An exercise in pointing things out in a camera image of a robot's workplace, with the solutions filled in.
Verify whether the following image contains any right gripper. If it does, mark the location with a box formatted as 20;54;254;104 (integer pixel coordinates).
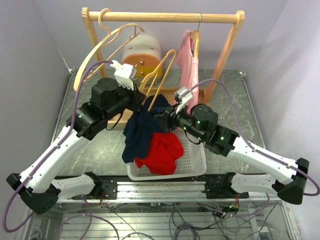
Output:
154;101;206;141

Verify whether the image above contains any red t shirt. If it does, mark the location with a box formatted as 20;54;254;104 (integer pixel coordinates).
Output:
134;132;184;175

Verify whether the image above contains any pink t shirt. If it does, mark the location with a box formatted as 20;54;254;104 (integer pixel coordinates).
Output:
175;29;201;106

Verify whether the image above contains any light wooden hanger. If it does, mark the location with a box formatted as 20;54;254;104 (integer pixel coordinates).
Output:
73;7;145;91

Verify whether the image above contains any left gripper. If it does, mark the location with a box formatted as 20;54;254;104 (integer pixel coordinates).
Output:
104;79;147;120

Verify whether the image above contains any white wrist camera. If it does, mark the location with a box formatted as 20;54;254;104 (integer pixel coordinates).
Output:
110;60;137;91
173;86;193;114

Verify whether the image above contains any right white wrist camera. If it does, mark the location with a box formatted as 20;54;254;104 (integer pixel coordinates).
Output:
173;86;193;114

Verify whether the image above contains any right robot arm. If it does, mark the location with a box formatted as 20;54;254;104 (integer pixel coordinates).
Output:
154;104;310;205

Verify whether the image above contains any wooden clothes rack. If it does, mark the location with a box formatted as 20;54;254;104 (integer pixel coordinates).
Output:
81;6;246;131

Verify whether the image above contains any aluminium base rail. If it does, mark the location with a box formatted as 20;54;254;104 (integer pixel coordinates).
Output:
47;181;291;203

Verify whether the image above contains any floor cable bundle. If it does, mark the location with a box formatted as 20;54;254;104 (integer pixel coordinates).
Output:
57;199;276;240

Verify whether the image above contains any white plastic basket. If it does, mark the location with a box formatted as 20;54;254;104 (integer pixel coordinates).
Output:
127;129;207;181

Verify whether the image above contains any wooden hanger with pink shirt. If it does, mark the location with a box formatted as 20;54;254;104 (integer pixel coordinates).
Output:
190;13;202;59

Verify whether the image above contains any yellow wooden hanger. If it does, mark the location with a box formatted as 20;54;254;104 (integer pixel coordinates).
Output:
138;49;177;112

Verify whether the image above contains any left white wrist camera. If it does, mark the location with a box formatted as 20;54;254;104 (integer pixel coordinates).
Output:
110;60;137;91

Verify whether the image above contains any white orange yellow drawer unit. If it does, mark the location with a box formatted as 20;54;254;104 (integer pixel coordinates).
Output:
122;34;162;78

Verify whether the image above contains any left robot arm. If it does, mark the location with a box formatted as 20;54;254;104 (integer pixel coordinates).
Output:
6;77;146;215

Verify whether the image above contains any navy blue t shirt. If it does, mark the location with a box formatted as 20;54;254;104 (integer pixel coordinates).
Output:
122;94;170;164

